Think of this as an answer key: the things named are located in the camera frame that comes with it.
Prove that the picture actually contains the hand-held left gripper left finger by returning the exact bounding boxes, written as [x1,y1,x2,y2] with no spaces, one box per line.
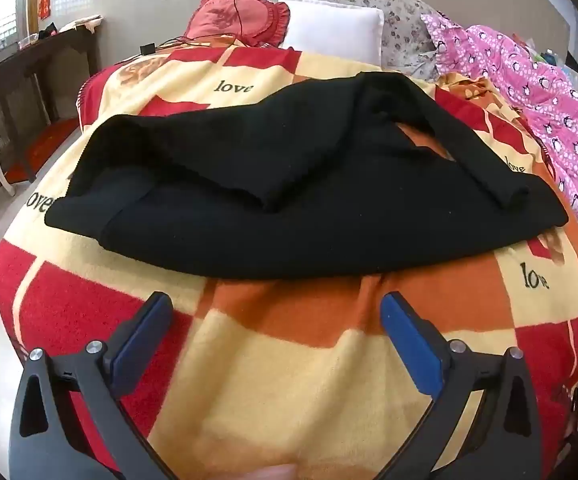
[9,291,180,480]

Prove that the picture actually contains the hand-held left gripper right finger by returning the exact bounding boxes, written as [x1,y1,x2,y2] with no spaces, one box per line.
[379,291,544,480]

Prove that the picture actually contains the black pants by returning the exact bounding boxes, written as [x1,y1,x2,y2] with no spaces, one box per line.
[44,71,570,281]

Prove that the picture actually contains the red orange yellow printed blanket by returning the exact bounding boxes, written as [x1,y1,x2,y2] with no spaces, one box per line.
[0,42,578,480]

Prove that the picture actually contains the pink penguin print quilt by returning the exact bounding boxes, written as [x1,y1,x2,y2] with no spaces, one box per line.
[421,12,578,221]

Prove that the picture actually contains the red floor mat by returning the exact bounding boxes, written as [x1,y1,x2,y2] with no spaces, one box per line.
[6,117,80,186]

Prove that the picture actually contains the dark wooden console table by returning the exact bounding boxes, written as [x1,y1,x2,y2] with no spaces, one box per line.
[0,25,102,183]

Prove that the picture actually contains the grey floral pillow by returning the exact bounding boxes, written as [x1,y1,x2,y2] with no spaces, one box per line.
[249,0,470,83]

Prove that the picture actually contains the peach cloth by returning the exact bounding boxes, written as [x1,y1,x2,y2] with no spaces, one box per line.
[61,15,104,36]

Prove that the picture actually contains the white pillow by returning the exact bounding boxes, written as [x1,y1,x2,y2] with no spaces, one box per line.
[278,0,386,68]

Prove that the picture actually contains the red ruffled pillow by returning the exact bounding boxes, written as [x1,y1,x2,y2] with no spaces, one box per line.
[184,0,292,50]

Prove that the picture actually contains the black cable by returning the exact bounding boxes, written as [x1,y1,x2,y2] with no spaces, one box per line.
[119,0,270,63]

